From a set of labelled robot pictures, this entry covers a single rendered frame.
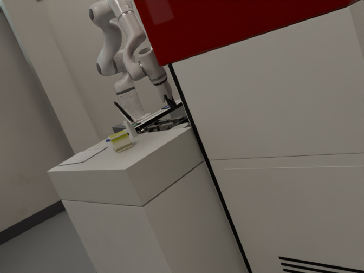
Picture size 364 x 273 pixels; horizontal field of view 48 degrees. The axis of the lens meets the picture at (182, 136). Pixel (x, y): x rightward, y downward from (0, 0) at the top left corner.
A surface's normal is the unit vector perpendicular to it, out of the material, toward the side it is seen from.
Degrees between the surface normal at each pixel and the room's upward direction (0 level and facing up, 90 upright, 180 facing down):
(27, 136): 90
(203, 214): 90
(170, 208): 90
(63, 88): 90
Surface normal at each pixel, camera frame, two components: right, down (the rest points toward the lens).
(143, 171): 0.67, -0.07
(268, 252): -0.65, 0.42
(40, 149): 0.47, 0.04
